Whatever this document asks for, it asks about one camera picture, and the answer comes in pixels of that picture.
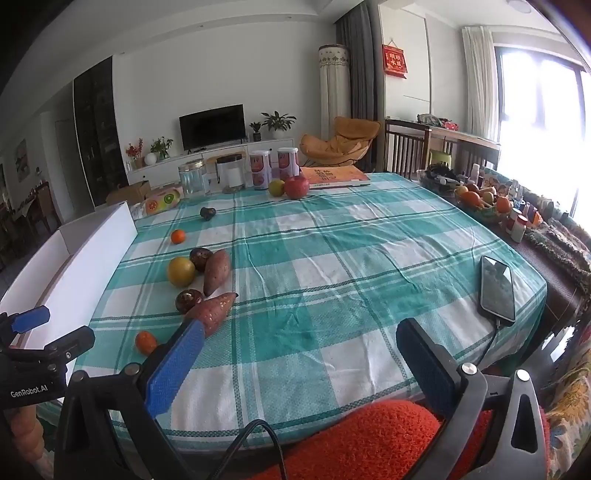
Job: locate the dark mangosteen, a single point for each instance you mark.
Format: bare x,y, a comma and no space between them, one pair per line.
187,299
199,257

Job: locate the red wall calendar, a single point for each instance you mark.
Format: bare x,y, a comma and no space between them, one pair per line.
394,61

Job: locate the white standing air conditioner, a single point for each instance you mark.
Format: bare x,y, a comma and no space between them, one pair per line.
333,60

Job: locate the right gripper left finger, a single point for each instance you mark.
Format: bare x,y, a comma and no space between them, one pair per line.
171,364

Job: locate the potted green plant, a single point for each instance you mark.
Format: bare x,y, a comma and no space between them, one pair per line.
278,125

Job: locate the left pink can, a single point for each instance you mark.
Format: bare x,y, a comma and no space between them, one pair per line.
260,169

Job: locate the yellow round fruit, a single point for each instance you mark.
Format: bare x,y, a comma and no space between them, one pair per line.
180,272

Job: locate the cardboard box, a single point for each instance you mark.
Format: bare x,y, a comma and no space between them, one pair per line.
132,194

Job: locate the person's left hand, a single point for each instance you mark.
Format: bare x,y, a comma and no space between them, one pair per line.
27,434

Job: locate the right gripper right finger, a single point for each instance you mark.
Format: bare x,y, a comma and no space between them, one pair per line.
434,369

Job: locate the orange lounge chair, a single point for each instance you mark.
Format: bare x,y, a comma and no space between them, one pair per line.
352,141

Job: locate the orange fuzzy cushion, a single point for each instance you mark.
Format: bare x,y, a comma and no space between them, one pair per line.
384,440

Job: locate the fruit print pouch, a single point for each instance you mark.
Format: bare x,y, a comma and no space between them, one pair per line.
163,199

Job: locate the black television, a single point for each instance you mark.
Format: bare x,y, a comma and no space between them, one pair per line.
211,127

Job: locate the dark wrinkled fruit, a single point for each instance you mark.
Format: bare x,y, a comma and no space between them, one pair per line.
207,213

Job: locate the orange book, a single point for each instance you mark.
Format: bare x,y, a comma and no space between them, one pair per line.
335,177

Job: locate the fruit tray on side table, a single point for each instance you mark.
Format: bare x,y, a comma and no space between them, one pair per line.
483,205

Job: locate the teal plaid tablecloth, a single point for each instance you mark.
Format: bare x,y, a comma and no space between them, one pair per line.
322,284

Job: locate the green apple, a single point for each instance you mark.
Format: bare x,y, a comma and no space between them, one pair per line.
276,188

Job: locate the pink can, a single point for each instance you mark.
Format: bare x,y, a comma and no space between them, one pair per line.
287,160
260,169

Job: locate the small orange mandarin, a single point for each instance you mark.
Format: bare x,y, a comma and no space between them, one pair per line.
145,342
178,236

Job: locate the clear glass jar gold lid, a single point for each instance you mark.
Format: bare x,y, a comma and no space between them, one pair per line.
193,178

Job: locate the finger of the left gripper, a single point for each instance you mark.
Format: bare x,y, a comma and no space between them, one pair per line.
71,345
26,321

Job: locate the right pink can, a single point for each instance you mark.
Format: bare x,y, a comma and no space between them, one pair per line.
287,160

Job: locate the white storage box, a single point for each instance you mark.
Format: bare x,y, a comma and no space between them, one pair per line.
70,274

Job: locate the red flower vase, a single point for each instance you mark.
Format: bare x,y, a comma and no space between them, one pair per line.
134,151

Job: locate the red apple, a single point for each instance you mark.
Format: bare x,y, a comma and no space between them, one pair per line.
296,188

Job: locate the sweet potato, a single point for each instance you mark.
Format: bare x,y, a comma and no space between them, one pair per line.
216,272
212,312

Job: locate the black smartphone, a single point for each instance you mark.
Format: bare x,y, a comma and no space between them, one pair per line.
497,290

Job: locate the clear jar black lid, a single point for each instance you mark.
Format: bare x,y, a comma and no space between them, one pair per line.
230,173

